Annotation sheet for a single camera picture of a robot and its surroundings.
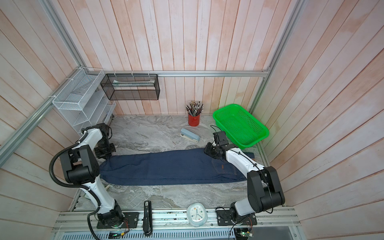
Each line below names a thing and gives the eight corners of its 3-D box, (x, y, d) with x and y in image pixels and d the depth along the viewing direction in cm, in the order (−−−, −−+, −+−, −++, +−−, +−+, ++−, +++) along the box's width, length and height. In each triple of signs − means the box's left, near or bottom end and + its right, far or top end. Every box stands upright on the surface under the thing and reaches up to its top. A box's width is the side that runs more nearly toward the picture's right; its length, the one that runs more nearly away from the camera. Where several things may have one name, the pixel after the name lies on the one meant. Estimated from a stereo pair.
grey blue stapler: (180, 135, 110) (179, 130, 106) (183, 131, 113) (183, 126, 108) (196, 143, 105) (196, 139, 101) (199, 139, 108) (200, 135, 103)
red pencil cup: (190, 128, 114) (190, 111, 100) (185, 118, 121) (185, 100, 107) (202, 124, 116) (204, 107, 102) (197, 114, 123) (198, 97, 109)
